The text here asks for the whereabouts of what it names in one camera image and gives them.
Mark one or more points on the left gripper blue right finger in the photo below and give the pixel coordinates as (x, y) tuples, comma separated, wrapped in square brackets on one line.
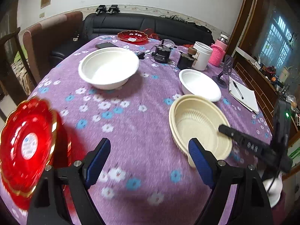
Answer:
[(251, 204)]

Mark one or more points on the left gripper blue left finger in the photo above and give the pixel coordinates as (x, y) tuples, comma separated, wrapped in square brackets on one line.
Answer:
[(48, 204)]

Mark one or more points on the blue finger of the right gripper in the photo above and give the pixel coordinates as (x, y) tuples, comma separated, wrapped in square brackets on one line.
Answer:
[(248, 144)]

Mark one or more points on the medium red gold-rimmed plate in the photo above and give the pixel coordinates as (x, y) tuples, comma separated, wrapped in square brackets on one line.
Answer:
[(32, 138)]

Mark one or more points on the beige plastic bowl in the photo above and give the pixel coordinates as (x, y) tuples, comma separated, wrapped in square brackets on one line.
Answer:
[(191, 116)]

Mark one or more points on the small white bowl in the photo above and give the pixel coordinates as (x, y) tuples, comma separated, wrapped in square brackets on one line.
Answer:
[(196, 83)]

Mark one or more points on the large white bowl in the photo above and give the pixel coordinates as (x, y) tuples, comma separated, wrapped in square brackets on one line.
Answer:
[(108, 68)]

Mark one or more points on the white paper plate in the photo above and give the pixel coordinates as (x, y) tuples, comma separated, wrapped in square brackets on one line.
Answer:
[(273, 189)]

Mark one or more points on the white notebook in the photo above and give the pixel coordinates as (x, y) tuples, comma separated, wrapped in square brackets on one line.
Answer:
[(249, 100)]

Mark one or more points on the black pen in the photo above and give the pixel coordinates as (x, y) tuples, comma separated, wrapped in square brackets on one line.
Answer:
[(235, 85)]

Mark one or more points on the black phone stand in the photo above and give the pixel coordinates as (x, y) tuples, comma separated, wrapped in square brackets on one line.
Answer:
[(227, 69)]

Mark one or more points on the pink water bottle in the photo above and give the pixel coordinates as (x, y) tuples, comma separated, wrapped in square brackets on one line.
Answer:
[(219, 48)]

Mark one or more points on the white plastic jar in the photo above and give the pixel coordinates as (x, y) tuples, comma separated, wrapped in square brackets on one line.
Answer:
[(202, 56)]

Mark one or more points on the dark small jar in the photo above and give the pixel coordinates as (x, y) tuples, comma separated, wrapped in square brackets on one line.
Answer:
[(186, 60)]

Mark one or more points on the dark wooden chair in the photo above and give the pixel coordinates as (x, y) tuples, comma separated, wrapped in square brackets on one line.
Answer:
[(10, 46)]

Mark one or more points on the purple floral tablecloth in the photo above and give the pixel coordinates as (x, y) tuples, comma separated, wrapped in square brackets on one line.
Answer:
[(146, 179)]

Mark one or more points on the black leather sofa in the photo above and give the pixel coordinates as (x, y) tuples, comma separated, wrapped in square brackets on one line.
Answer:
[(179, 32)]

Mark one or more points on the maroon armchair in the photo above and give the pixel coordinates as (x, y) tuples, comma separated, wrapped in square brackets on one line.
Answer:
[(40, 39)]

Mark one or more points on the small red plate far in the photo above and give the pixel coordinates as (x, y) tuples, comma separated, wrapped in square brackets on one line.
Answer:
[(135, 37)]

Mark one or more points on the black smartphone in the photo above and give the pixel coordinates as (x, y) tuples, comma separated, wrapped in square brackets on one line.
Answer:
[(104, 45)]

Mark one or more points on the small wall plaque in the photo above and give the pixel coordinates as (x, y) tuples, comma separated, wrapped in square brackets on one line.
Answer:
[(44, 3)]

